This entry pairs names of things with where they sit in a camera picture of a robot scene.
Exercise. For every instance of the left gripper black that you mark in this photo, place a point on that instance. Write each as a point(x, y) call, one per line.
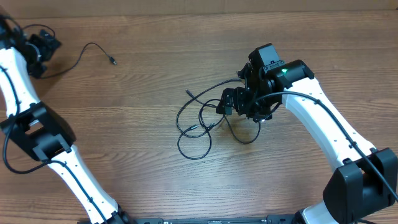
point(48, 48)

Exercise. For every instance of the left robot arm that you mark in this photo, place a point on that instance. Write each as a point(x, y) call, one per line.
point(37, 129)

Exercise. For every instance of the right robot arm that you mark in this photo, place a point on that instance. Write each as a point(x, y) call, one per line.
point(364, 179)

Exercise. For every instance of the cardboard wall panel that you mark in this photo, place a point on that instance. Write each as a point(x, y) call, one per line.
point(29, 9)

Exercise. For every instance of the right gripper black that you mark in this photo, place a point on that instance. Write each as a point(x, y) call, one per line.
point(242, 107)

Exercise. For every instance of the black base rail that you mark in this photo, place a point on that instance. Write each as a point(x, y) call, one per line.
point(270, 219)

